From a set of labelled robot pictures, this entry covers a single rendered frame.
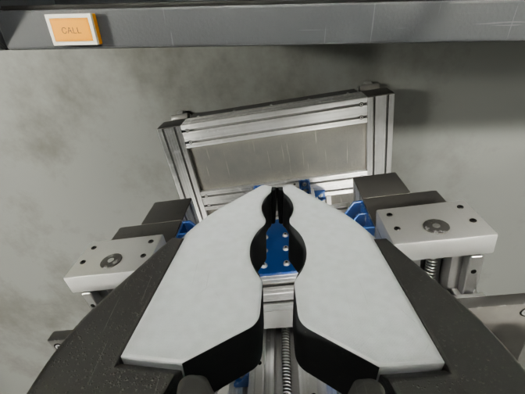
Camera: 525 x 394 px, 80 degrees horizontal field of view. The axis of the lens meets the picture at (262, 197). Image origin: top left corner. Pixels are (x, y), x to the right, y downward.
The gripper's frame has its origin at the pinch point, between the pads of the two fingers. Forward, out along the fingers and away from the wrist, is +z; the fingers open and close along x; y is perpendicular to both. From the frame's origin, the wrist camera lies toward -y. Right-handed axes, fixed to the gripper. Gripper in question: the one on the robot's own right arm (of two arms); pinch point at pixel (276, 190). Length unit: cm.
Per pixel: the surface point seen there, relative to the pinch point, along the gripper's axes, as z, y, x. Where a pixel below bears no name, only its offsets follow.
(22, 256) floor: 123, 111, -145
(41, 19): 27.7, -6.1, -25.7
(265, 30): 27.6, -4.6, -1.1
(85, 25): 26.4, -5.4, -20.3
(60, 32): 26.4, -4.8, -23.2
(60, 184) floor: 123, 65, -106
